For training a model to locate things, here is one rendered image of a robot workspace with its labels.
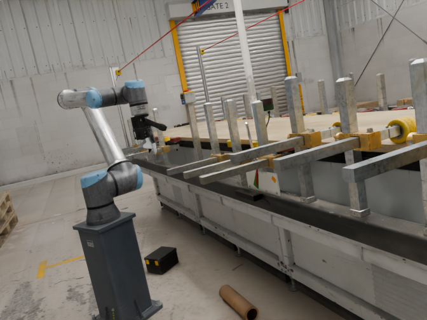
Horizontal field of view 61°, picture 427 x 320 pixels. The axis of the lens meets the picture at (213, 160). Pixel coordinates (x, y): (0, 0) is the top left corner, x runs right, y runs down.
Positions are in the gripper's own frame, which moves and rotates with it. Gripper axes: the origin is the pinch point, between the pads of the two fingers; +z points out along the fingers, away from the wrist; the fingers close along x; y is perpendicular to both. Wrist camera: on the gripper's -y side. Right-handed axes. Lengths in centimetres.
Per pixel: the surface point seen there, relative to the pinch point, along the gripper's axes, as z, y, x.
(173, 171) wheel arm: 11.4, -8.5, -3.1
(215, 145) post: 4.3, -36.4, -9.2
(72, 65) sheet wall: -160, 9, -756
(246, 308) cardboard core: 86, -26, 19
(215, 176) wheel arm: 8.9, -13.7, 46.7
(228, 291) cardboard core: 86, -25, -2
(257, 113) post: -12, -40, 41
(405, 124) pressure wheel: -3, -61, 94
